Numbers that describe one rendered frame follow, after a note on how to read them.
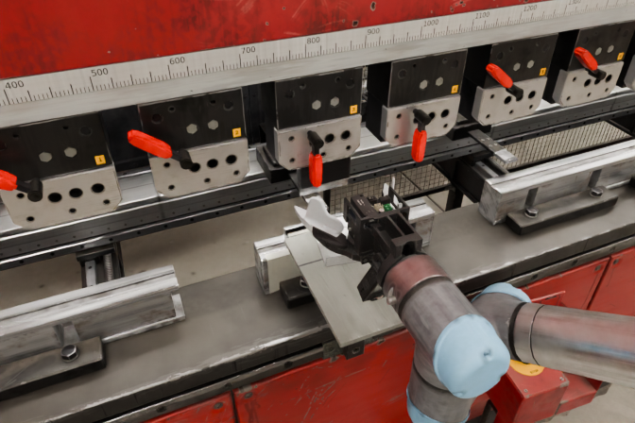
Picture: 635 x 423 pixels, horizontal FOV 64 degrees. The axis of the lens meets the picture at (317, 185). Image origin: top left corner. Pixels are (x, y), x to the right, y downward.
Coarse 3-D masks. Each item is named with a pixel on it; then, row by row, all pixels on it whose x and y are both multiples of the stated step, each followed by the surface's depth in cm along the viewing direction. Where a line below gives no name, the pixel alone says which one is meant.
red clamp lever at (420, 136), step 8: (416, 112) 89; (424, 112) 88; (424, 120) 87; (416, 128) 91; (424, 128) 89; (416, 136) 90; (424, 136) 90; (416, 144) 91; (424, 144) 91; (416, 152) 92; (416, 160) 93
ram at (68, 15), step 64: (0, 0) 58; (64, 0) 61; (128, 0) 63; (192, 0) 66; (256, 0) 69; (320, 0) 73; (384, 0) 77; (448, 0) 81; (512, 0) 86; (0, 64) 62; (64, 64) 64; (320, 64) 79
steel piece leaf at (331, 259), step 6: (318, 246) 97; (324, 246) 97; (324, 252) 96; (330, 252) 96; (324, 258) 94; (330, 258) 92; (336, 258) 92; (342, 258) 92; (348, 258) 93; (330, 264) 93; (336, 264) 93
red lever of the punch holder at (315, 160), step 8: (312, 136) 82; (312, 144) 82; (320, 144) 81; (312, 152) 84; (312, 160) 84; (320, 160) 84; (312, 168) 84; (320, 168) 85; (312, 176) 85; (320, 176) 85; (320, 184) 86
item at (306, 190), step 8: (336, 160) 94; (344, 160) 95; (304, 168) 92; (328, 168) 95; (336, 168) 95; (344, 168) 96; (304, 176) 93; (328, 176) 96; (336, 176) 96; (344, 176) 97; (304, 184) 94; (312, 184) 95; (328, 184) 98; (336, 184) 99; (344, 184) 100; (304, 192) 97; (312, 192) 97
